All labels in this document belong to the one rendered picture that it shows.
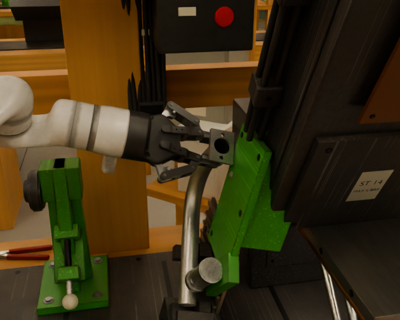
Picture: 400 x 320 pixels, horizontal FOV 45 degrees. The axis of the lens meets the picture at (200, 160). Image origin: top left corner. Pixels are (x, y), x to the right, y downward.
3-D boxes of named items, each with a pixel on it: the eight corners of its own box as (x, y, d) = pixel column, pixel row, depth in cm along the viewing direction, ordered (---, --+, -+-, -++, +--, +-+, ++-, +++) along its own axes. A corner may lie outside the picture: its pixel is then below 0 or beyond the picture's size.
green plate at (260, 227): (272, 284, 74) (319, 160, 67) (222, 278, 72) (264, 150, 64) (251, 242, 84) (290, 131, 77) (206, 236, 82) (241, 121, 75)
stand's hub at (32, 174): (43, 218, 85) (37, 180, 82) (25, 220, 85) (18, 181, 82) (47, 198, 92) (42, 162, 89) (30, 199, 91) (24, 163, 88)
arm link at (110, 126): (120, 126, 82) (83, 119, 80) (133, 96, 72) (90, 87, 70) (113, 176, 78) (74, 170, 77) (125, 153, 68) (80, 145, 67)
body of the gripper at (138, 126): (120, 150, 68) (184, 161, 71) (127, 97, 71) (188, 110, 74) (112, 167, 75) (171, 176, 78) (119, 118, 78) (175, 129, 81)
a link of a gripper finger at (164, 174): (155, 178, 74) (188, 164, 77) (160, 188, 74) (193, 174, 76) (159, 173, 72) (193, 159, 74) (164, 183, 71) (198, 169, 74)
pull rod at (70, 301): (79, 312, 85) (75, 286, 83) (62, 314, 85) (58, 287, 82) (80, 291, 90) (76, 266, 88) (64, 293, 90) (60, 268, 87)
